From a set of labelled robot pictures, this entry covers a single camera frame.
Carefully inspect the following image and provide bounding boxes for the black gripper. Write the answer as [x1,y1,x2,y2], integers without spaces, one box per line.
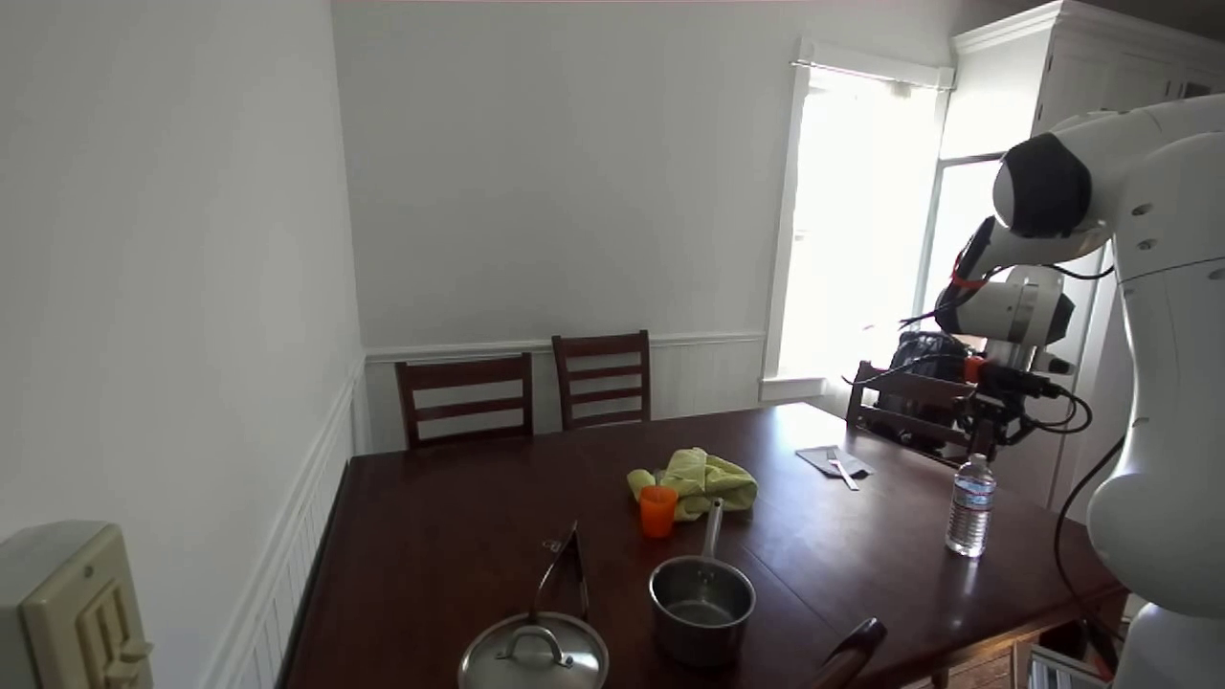
[956,361,1034,459]

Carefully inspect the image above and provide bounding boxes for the clear plastic water bottle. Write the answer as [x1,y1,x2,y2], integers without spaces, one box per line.
[940,453,999,561]

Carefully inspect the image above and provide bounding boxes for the white paper napkin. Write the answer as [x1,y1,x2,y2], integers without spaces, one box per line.
[793,441,872,494]

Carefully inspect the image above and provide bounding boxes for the yellow-green cloth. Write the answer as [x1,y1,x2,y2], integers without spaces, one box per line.
[625,445,760,524]

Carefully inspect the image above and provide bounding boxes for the orange plastic cup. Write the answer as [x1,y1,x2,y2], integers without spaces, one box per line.
[636,483,682,545]

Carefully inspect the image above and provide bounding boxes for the white tall cabinet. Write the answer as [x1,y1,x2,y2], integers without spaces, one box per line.
[932,0,1225,511]

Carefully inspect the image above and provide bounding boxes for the black kitchen tongs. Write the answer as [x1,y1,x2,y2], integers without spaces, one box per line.
[533,518,592,622]

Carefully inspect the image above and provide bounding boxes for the black cable to gripper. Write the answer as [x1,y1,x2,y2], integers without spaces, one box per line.
[1006,369,1099,441]

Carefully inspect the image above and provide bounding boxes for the black cable along robot base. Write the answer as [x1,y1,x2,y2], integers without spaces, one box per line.
[1048,436,1126,603]

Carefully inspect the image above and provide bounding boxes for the bright window white frame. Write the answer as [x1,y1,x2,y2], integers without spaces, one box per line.
[760,37,956,403]

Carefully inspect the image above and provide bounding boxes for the steel saucepan with handle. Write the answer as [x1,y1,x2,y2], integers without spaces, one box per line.
[644,497,757,672]

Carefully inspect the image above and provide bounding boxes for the beige wall light switch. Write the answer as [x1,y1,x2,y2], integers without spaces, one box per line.
[0,518,155,689]

